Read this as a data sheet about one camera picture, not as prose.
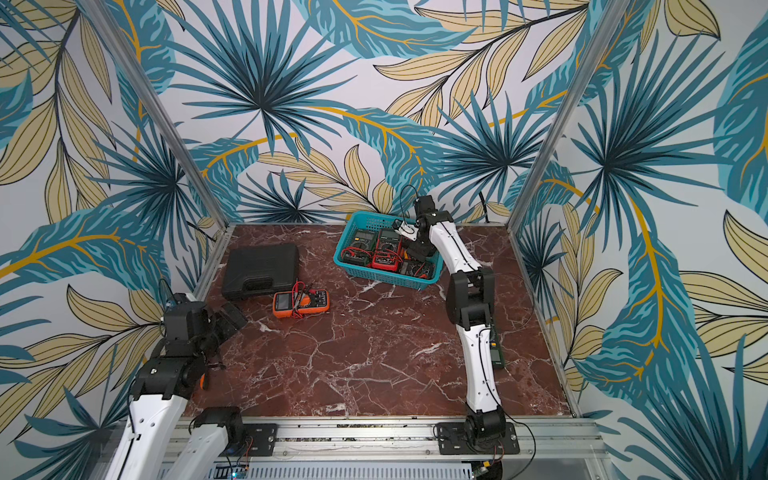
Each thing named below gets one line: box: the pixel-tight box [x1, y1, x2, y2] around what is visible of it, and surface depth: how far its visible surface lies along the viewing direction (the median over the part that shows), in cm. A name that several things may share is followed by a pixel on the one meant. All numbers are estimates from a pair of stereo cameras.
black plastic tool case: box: [223, 244, 300, 299], surface depth 101 cm
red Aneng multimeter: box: [371, 229, 403, 271], surface depth 102 cm
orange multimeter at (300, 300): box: [272, 280, 330, 319], surface depth 96 cm
